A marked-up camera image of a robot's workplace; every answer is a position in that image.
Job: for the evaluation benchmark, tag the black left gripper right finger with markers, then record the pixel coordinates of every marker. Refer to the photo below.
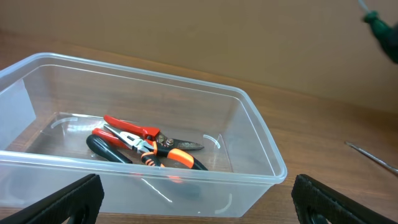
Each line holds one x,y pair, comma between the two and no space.
315,202

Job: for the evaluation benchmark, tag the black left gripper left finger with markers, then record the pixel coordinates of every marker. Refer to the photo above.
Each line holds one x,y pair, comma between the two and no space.
77,203

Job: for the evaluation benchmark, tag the silver combination wrench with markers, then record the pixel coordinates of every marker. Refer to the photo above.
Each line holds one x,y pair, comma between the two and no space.
374,158

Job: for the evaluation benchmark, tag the orange black long-nose pliers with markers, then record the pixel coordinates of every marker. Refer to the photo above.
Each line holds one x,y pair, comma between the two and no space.
150,152

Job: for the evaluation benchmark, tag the red handled snips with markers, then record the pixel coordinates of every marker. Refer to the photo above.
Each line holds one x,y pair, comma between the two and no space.
152,134

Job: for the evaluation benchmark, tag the clear plastic container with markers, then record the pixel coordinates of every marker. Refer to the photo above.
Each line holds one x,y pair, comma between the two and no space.
50,103

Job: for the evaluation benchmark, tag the green handled screwdriver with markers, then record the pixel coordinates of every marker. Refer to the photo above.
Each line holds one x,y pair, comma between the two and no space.
385,34

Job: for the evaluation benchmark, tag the black red handled screwdriver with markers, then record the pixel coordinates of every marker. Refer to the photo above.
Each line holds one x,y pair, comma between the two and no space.
103,149

